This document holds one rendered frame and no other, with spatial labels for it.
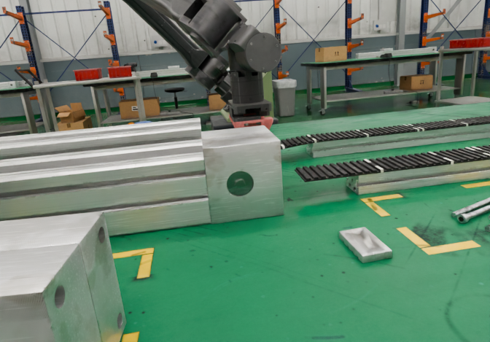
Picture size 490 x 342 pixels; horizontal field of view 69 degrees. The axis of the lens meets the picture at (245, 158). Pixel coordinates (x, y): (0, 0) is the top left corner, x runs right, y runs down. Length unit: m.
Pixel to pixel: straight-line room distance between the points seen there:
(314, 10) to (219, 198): 8.34
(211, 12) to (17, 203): 0.38
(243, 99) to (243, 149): 0.22
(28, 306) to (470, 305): 0.29
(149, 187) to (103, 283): 0.18
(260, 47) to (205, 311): 0.37
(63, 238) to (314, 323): 0.18
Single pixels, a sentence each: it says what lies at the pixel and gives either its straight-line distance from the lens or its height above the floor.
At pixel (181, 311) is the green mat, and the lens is 0.31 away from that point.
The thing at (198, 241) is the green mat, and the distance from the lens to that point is 0.40.
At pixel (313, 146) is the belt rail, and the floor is 0.80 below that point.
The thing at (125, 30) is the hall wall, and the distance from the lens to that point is 8.27.
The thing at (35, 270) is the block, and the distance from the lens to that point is 0.22.
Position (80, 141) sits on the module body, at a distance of 0.62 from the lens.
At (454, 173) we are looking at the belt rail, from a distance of 0.58.
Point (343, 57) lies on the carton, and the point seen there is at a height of 0.83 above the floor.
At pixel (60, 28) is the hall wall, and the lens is 8.58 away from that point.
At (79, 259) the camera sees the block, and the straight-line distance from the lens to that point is 0.23.
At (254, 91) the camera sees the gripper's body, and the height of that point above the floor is 0.91.
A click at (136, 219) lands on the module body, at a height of 0.80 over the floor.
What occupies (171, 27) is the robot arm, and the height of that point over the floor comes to 1.06.
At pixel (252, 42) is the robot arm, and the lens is 0.54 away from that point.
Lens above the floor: 0.97
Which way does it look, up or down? 16 degrees down
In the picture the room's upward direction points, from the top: 5 degrees counter-clockwise
